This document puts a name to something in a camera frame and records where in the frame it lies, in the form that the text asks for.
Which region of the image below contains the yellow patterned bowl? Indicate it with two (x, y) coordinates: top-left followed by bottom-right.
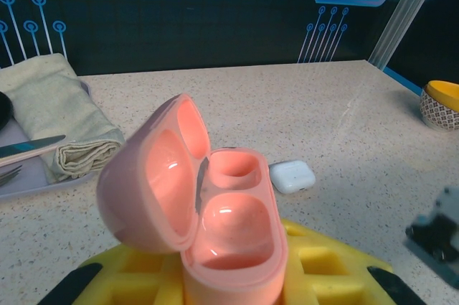
(419, 80), (459, 132)

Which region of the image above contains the dark metal fork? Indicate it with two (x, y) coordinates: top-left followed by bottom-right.
(0, 164), (23, 188)

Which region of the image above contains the aluminium frame post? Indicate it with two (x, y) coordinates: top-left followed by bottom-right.
(369, 0), (449, 69)

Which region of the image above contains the pink earbud charging case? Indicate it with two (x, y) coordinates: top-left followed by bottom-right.
(95, 92), (290, 305)

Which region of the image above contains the black round plate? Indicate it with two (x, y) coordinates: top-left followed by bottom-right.
(0, 91), (14, 132)

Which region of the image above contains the dark table knife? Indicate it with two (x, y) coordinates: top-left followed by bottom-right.
(0, 135), (67, 159)

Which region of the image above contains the lavender serving tray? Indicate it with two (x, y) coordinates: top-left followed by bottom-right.
(0, 78), (94, 200)

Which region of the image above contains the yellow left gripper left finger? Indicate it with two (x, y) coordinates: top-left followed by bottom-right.
(37, 243), (187, 305)

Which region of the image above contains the white earbud charging case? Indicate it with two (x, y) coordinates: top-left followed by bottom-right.
(268, 160), (316, 194)

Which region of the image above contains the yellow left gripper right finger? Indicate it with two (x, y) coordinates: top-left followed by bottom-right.
(281, 217), (427, 305)

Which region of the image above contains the beige folded cloth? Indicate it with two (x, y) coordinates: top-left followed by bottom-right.
(0, 52), (126, 184)

